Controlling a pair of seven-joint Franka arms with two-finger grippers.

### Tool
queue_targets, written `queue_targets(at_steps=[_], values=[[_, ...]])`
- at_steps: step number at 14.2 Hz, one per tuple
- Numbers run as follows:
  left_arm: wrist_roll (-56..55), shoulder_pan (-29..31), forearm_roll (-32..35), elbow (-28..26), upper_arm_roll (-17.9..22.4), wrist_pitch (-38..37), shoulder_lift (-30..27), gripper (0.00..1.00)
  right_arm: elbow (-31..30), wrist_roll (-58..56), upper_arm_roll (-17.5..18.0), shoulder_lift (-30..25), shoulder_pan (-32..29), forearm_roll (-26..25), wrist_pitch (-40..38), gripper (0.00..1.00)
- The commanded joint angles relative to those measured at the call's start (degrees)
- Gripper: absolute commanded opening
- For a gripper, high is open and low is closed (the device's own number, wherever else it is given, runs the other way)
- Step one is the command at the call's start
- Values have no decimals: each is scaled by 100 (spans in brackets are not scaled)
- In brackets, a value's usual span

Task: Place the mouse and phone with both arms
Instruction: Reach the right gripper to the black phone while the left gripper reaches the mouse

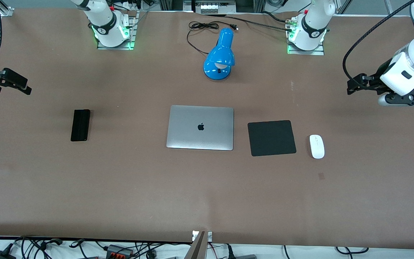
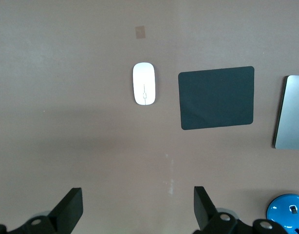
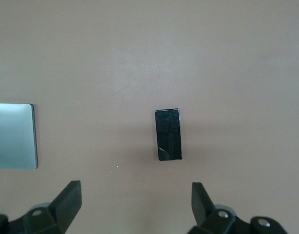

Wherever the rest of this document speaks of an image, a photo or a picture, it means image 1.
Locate black smartphone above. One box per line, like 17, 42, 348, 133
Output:
70, 109, 91, 142

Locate wooden post with metal bracket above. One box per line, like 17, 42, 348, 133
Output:
191, 230, 213, 259

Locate thin black lamp cord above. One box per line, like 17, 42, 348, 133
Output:
187, 21, 239, 55

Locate black braided cable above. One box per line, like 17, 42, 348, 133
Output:
207, 13, 294, 33

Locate black tangled cable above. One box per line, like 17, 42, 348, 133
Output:
13, 236, 98, 259

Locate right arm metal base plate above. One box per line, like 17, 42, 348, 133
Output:
97, 11, 140, 50

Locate white computer mouse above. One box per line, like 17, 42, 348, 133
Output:
309, 134, 325, 159

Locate black cable loop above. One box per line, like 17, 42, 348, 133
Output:
334, 246, 370, 255

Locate black mouse pad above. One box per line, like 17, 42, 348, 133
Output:
248, 120, 297, 157

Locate blue desk lamp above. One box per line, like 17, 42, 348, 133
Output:
203, 28, 236, 81

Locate white power strip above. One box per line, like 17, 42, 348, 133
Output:
200, 1, 237, 14

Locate grey connector block orange levers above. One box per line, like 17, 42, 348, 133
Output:
106, 244, 135, 258

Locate silver closed laptop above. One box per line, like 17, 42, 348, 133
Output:
166, 105, 235, 151

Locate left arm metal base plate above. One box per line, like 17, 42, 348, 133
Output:
286, 16, 325, 56

